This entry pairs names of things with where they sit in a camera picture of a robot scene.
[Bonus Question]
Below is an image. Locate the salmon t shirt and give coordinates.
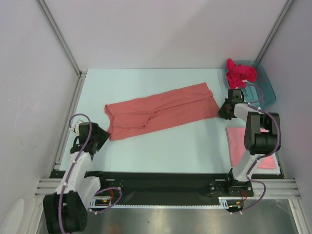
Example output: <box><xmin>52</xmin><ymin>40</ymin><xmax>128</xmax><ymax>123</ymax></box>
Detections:
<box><xmin>104</xmin><ymin>83</ymin><xmax>219</xmax><ymax>141</ymax></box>

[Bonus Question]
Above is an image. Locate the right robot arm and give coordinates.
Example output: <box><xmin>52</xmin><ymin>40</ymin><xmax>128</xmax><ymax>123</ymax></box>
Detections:
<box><xmin>215</xmin><ymin>88</ymin><xmax>281</xmax><ymax>197</ymax></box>

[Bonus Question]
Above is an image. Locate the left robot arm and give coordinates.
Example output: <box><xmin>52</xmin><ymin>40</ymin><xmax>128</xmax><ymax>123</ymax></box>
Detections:
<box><xmin>43</xmin><ymin>122</ymin><xmax>110</xmax><ymax>234</ymax></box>

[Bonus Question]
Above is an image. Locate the folded pink t shirt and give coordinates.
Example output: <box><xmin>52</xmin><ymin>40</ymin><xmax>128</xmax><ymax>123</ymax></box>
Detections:
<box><xmin>226</xmin><ymin>127</ymin><xmax>277</xmax><ymax>170</ymax></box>

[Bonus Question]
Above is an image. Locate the crimson t shirt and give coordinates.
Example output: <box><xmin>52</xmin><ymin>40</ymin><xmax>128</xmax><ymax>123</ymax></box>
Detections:
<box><xmin>226</xmin><ymin>58</ymin><xmax>257</xmax><ymax>89</ymax></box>

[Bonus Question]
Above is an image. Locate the teal plastic bin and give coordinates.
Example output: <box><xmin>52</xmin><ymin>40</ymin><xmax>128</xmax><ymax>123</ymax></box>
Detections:
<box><xmin>223</xmin><ymin>60</ymin><xmax>276</xmax><ymax>109</ymax></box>

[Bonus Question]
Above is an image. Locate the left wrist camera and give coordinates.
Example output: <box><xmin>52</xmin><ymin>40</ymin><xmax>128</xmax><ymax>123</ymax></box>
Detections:
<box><xmin>69</xmin><ymin>119</ymin><xmax>83</xmax><ymax>134</ymax></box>

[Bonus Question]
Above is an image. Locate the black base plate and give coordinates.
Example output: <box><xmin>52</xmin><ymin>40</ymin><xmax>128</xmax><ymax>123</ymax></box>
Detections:
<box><xmin>50</xmin><ymin>170</ymin><xmax>285</xmax><ymax>206</ymax></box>

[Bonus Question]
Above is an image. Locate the left aluminium post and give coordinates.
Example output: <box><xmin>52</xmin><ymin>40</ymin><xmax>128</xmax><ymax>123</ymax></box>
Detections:
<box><xmin>36</xmin><ymin>0</ymin><xmax>82</xmax><ymax>76</ymax></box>

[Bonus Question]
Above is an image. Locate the aluminium post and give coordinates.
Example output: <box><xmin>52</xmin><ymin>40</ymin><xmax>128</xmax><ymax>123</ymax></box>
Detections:
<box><xmin>36</xmin><ymin>0</ymin><xmax>82</xmax><ymax>76</ymax></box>
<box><xmin>255</xmin><ymin>0</ymin><xmax>296</xmax><ymax>63</ymax></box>

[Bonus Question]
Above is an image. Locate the white cable duct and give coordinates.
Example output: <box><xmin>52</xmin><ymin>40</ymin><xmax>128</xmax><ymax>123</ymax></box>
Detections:
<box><xmin>89</xmin><ymin>195</ymin><xmax>244</xmax><ymax>212</ymax></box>

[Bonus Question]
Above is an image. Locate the right aluminium post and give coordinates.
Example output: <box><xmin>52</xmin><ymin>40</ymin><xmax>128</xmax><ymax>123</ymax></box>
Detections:
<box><xmin>255</xmin><ymin>0</ymin><xmax>296</xmax><ymax>63</ymax></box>

